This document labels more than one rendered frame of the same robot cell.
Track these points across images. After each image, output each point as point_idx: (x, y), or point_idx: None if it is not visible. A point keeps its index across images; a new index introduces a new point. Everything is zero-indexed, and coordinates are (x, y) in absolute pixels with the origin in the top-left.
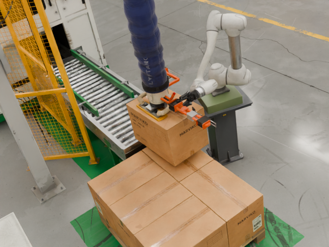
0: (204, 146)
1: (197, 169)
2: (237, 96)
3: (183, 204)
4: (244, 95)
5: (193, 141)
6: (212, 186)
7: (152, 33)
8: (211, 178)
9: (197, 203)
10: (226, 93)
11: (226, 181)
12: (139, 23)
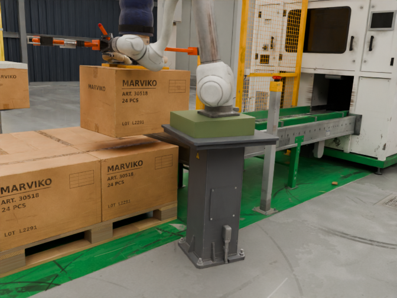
0: (108, 135)
1: (87, 152)
2: (195, 120)
3: (28, 146)
4: (218, 140)
5: (98, 111)
6: (44, 156)
7: None
8: (61, 156)
9: (20, 150)
10: (205, 116)
11: (45, 162)
12: None
